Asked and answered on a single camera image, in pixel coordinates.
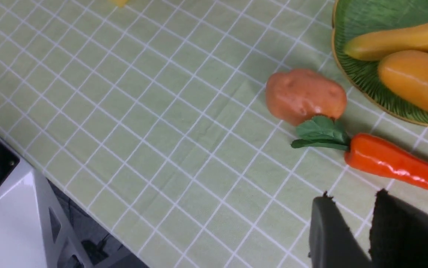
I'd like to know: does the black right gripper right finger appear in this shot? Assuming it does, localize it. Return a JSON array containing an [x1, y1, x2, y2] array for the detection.
[[369, 189, 428, 268]]

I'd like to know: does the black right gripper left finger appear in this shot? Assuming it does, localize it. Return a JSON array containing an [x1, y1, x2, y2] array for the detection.
[[308, 192, 372, 268]]

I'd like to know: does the orange toy carrot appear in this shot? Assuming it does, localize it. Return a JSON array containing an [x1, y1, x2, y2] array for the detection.
[[291, 115, 428, 190]]

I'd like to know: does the brown toy potato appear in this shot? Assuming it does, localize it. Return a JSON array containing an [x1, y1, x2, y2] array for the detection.
[[265, 68, 347, 127]]

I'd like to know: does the orange toy mango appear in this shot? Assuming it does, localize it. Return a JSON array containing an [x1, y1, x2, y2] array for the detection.
[[377, 50, 428, 112]]

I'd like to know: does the yellow toy banana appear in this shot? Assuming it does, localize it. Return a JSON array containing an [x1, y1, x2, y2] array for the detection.
[[344, 23, 428, 61]]

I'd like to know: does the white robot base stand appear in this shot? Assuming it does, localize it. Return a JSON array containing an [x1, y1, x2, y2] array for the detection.
[[0, 138, 93, 268]]

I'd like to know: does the green leaf glass plate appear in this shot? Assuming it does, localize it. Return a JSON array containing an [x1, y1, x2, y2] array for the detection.
[[331, 0, 428, 127]]

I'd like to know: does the yellow foam block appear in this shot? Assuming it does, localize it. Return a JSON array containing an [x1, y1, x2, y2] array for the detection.
[[110, 0, 129, 7]]

